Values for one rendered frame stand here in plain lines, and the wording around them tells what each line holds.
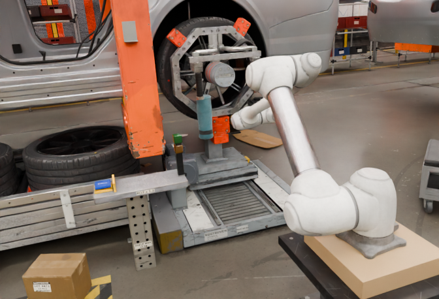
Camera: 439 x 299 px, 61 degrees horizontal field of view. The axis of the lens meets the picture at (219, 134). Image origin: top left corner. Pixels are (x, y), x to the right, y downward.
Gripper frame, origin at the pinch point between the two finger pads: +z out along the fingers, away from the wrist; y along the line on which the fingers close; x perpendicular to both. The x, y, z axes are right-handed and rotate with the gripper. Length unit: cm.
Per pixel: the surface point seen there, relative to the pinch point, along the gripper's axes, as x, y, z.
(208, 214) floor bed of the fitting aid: -11, -70, -32
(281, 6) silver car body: 20, 61, 10
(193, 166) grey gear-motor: 14, -53, -26
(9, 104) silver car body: 110, -90, 11
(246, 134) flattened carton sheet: -73, -14, 114
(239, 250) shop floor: -21, -69, -63
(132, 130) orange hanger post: 58, -53, -42
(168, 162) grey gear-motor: 26, -59, -23
